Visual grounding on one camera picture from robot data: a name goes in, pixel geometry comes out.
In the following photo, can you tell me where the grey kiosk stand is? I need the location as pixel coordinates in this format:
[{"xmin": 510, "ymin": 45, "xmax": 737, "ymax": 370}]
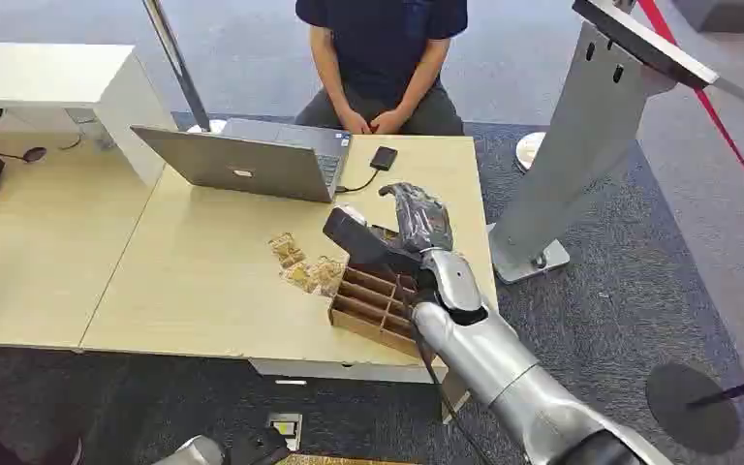
[{"xmin": 486, "ymin": 0, "xmax": 744, "ymax": 286}]

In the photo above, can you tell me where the seated person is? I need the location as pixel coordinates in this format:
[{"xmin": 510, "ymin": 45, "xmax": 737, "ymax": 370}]
[{"xmin": 294, "ymin": 0, "xmax": 470, "ymax": 138}]

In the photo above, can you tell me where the black card reader cable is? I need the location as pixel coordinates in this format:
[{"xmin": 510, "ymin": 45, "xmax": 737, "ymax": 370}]
[{"xmin": 335, "ymin": 167, "xmax": 382, "ymax": 195}]

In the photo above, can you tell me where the black cable with round end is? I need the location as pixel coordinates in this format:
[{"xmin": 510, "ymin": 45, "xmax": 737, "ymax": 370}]
[{"xmin": 0, "ymin": 131, "xmax": 47, "ymax": 165}]

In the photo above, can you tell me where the red barrier belt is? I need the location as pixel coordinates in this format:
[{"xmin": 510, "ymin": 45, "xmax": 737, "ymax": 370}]
[{"xmin": 636, "ymin": 0, "xmax": 744, "ymax": 225}]

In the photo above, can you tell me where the small black card reader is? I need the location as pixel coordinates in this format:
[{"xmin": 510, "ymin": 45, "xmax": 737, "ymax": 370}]
[{"xmin": 369, "ymin": 145, "xmax": 399, "ymax": 172}]

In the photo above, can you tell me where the white cabinet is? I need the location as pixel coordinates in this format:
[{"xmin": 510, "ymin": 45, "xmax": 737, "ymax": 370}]
[{"xmin": 0, "ymin": 42, "xmax": 178, "ymax": 188}]

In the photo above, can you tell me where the slanted metal pole with base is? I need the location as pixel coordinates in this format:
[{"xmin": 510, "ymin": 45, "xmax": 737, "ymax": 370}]
[{"xmin": 141, "ymin": 0, "xmax": 228, "ymax": 135}]

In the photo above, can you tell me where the floor socket plate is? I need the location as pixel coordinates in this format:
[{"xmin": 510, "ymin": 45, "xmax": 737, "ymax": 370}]
[{"xmin": 266, "ymin": 412, "xmax": 304, "ymax": 452}]

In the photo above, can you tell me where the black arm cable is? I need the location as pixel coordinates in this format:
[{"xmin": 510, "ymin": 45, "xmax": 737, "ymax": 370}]
[{"xmin": 396, "ymin": 274, "xmax": 496, "ymax": 465}]

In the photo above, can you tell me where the silver open laptop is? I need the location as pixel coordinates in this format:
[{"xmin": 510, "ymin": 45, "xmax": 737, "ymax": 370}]
[{"xmin": 130, "ymin": 117, "xmax": 353, "ymax": 204}]

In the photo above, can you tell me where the person's right hand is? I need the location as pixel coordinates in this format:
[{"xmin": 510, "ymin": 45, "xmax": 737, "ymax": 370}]
[{"xmin": 339, "ymin": 109, "xmax": 373, "ymax": 136}]

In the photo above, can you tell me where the white round floor base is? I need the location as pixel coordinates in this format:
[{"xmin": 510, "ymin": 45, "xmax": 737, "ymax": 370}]
[{"xmin": 515, "ymin": 131, "xmax": 547, "ymax": 173}]

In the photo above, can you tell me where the person's left hand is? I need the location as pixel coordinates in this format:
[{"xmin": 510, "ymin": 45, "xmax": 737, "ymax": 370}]
[{"xmin": 369, "ymin": 108, "xmax": 410, "ymax": 136}]

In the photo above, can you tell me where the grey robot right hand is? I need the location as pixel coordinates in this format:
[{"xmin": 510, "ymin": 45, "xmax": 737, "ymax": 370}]
[{"xmin": 378, "ymin": 182, "xmax": 454, "ymax": 256}]

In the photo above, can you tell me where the black stanchion with round base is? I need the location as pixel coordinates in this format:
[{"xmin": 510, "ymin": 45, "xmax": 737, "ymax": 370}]
[{"xmin": 644, "ymin": 362, "xmax": 744, "ymax": 456}]

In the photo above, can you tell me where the wooden slotted card box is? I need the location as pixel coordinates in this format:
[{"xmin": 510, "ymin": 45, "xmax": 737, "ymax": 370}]
[{"xmin": 327, "ymin": 224, "xmax": 439, "ymax": 360}]

